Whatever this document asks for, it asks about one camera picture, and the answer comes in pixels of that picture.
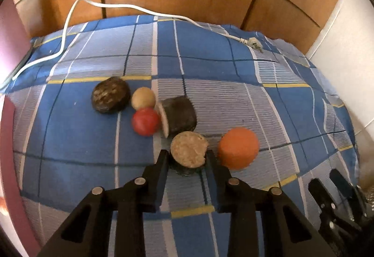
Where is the flat-cut orange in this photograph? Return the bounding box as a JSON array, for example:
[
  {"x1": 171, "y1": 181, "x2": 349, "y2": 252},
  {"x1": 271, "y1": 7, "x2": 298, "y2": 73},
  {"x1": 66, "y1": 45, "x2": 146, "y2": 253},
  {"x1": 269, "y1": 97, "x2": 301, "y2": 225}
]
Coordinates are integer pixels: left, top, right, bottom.
[{"x1": 218, "y1": 127, "x2": 260, "y2": 170}]

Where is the dark cut fruit half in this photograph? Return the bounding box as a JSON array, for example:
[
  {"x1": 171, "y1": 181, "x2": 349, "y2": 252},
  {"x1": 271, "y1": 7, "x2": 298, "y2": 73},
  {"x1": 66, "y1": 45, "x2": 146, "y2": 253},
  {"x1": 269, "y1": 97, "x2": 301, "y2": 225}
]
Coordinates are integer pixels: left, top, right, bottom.
[{"x1": 170, "y1": 131, "x2": 209, "y2": 177}]

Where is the dark round fruit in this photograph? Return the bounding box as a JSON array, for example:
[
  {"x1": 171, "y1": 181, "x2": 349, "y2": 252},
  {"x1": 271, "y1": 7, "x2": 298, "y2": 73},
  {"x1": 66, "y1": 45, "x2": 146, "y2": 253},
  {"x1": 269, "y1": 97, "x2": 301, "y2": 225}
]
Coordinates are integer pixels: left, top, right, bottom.
[{"x1": 91, "y1": 76, "x2": 131, "y2": 114}]

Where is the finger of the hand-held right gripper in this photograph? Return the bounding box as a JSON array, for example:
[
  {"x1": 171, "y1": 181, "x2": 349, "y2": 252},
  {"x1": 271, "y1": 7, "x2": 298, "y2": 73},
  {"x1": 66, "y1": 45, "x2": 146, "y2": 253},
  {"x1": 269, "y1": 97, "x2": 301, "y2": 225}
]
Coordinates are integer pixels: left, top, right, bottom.
[
  {"x1": 308, "y1": 178, "x2": 363, "y2": 234},
  {"x1": 330, "y1": 169, "x2": 369, "y2": 217}
]

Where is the small yellow ball fruit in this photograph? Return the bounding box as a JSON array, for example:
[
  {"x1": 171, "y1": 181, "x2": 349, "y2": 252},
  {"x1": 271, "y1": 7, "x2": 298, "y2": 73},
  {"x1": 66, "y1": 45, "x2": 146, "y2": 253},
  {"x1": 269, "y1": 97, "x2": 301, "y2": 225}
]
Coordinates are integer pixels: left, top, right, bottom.
[{"x1": 131, "y1": 87, "x2": 156, "y2": 110}]

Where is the small red ball fruit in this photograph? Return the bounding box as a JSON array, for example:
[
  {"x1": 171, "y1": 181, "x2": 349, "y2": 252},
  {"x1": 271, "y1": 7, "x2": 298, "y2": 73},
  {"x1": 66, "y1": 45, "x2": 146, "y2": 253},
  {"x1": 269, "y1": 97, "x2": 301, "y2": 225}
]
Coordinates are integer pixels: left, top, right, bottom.
[{"x1": 131, "y1": 108, "x2": 161, "y2": 136}]

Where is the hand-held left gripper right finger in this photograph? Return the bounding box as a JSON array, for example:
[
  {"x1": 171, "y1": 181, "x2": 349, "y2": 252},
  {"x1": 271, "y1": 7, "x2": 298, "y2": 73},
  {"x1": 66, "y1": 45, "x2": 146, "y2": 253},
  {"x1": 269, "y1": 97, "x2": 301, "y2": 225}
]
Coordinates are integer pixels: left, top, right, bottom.
[{"x1": 205, "y1": 149, "x2": 336, "y2": 257}]

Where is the pink shallow cardboard box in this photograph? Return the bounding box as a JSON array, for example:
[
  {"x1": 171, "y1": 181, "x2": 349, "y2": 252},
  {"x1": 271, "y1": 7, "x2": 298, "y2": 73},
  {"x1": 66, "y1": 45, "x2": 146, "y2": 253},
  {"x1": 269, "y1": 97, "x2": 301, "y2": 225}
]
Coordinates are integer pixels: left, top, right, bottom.
[{"x1": 0, "y1": 93, "x2": 38, "y2": 257}]

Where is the dark cut cylinder fruit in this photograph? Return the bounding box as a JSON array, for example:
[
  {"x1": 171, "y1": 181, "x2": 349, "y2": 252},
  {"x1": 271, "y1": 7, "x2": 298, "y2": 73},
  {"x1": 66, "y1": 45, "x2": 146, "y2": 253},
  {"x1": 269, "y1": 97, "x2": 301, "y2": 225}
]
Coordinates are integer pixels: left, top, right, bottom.
[{"x1": 158, "y1": 96, "x2": 198, "y2": 139}]

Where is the pink electric kettle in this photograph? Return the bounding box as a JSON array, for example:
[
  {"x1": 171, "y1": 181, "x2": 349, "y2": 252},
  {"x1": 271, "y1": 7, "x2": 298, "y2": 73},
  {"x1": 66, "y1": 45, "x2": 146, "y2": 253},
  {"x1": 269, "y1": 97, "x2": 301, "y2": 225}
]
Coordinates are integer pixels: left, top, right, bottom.
[{"x1": 0, "y1": 0, "x2": 32, "y2": 70}]

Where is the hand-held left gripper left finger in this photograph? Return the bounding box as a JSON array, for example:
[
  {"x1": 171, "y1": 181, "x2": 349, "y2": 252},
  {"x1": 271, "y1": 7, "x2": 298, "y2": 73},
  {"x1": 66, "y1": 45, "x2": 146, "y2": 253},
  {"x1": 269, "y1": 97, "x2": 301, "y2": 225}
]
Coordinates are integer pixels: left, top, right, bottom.
[{"x1": 38, "y1": 149, "x2": 170, "y2": 257}]

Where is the white power cord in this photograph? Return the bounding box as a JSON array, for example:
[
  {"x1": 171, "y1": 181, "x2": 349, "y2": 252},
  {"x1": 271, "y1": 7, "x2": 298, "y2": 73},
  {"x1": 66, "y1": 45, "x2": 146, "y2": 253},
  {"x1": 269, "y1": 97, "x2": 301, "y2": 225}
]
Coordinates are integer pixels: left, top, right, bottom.
[{"x1": 0, "y1": 0, "x2": 263, "y2": 91}]

